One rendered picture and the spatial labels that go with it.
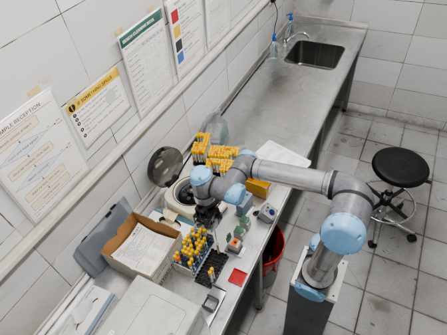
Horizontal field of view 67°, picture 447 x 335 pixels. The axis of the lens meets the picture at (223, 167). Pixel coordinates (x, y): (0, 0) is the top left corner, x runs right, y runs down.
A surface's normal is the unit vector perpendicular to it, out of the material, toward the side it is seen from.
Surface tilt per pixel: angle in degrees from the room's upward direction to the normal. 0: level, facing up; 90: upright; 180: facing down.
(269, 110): 0
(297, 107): 0
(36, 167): 94
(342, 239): 83
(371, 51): 90
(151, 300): 0
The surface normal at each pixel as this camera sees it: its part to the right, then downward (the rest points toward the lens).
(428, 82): -0.46, 0.68
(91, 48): 0.89, 0.29
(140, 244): -0.07, -0.67
